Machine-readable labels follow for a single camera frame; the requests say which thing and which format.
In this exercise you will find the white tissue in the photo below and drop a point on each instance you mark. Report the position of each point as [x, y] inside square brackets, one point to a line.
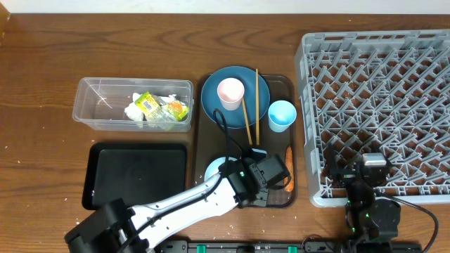
[163, 100]
[133, 112]

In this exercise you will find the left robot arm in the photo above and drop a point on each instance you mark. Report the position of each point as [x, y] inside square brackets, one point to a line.
[116, 228]

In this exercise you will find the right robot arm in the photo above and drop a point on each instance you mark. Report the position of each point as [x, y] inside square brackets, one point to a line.
[374, 221]

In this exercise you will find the orange carrot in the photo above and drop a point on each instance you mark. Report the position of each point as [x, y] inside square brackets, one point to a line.
[289, 158]

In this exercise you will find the left wooden chopstick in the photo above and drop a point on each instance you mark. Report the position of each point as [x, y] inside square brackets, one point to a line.
[246, 122]

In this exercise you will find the clear plastic waste bin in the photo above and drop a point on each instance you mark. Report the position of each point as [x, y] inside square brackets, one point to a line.
[100, 103]

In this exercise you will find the light blue plastic cup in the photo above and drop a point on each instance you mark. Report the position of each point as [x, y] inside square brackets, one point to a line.
[281, 115]

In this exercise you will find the right wooden chopstick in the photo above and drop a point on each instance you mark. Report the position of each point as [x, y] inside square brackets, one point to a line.
[257, 105]

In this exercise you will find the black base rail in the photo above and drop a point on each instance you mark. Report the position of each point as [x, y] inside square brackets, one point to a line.
[308, 246]

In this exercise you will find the light blue bowl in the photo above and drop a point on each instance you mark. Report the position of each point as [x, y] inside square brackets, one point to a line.
[213, 168]

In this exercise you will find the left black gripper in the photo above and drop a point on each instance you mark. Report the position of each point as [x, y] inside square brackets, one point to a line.
[265, 204]

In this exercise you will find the wooden chopstick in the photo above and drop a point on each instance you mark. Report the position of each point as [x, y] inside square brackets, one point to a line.
[257, 105]
[246, 122]

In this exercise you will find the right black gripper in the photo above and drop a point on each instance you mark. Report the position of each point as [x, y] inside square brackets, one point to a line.
[345, 176]

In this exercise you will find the grey dishwasher rack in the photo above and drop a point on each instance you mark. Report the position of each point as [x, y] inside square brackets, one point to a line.
[388, 88]

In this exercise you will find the dark blue plate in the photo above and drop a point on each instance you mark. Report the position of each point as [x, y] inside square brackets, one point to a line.
[235, 118]

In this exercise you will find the black plastic tray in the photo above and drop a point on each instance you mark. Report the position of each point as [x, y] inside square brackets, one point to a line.
[137, 173]

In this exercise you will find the brown plastic serving tray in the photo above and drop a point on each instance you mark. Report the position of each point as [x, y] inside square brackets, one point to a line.
[210, 143]

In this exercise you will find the pink plastic cup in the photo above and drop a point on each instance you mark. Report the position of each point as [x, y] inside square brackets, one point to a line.
[230, 92]

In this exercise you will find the green yellow snack wrapper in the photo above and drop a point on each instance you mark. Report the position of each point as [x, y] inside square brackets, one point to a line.
[167, 116]

